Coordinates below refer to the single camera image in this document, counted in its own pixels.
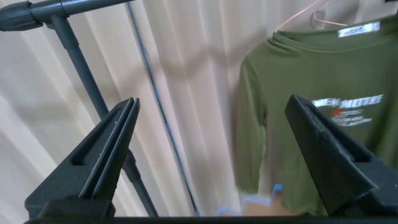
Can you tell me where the beige curtain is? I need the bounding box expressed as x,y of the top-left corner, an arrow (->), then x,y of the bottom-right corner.
0,0 -> 398,218

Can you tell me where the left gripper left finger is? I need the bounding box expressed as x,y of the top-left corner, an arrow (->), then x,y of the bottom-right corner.
25,97 -> 141,218

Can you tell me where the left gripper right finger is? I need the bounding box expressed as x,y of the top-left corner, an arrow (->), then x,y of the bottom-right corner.
284,94 -> 398,217

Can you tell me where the green long-sleeved shirt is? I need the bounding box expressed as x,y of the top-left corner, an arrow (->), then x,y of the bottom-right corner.
232,14 -> 398,217

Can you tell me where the black clothes rack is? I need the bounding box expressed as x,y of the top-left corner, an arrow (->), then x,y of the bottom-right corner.
0,0 -> 160,218

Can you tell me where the pink clothes hanger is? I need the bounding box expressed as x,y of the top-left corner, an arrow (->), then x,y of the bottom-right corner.
274,0 -> 330,33
312,9 -> 349,27

